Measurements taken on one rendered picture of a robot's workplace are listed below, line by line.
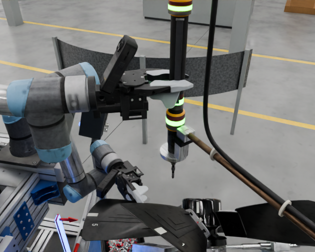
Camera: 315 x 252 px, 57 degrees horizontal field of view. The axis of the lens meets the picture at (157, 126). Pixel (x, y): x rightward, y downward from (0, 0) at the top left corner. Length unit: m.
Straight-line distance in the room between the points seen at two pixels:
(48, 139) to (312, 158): 2.91
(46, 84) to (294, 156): 2.87
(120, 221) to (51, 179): 0.66
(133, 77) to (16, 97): 0.23
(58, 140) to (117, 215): 0.38
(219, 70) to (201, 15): 4.26
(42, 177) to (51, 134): 0.90
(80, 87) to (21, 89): 0.11
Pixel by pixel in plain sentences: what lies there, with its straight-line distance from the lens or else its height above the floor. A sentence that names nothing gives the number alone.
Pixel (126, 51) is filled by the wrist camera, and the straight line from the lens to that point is 0.56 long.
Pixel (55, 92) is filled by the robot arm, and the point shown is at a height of 1.66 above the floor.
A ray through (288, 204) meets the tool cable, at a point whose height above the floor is 1.56.
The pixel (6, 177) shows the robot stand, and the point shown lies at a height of 0.95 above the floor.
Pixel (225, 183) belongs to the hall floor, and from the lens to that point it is 2.74.
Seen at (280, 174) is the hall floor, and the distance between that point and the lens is 2.98.
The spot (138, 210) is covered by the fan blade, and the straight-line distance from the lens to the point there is 0.67.
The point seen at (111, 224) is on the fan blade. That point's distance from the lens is 0.92.
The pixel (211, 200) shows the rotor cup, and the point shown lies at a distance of 0.89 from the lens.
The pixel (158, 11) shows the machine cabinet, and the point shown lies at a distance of 7.33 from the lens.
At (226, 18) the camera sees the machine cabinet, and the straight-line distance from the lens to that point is 6.88.
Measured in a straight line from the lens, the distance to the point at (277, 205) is 0.53.
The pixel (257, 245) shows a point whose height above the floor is 1.10.
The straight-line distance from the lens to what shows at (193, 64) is 2.68.
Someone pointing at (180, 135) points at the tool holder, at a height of 1.54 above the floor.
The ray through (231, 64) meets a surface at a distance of 2.86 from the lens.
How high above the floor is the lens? 1.93
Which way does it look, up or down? 35 degrees down
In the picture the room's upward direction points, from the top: straight up
